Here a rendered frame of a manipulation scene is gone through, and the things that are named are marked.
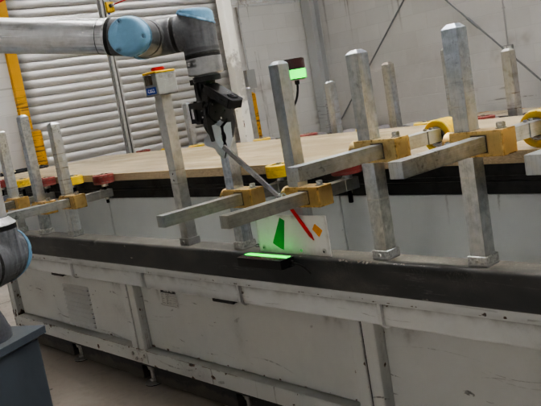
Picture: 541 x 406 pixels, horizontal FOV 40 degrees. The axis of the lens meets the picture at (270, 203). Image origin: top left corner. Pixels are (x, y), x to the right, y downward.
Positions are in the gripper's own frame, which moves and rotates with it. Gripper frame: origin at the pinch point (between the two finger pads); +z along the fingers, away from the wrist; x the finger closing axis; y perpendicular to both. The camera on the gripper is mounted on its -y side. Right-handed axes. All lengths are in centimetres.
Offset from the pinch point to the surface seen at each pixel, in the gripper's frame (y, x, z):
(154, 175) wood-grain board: 75, -25, 9
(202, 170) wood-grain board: 46, -25, 8
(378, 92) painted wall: 589, -763, 16
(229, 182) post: 8.5, -6.1, 8.7
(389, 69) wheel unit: 37, -115, -14
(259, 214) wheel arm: -22.0, 10.4, 13.3
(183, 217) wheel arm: 3.0, 14.0, 13.6
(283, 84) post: -18.1, -7.1, -14.6
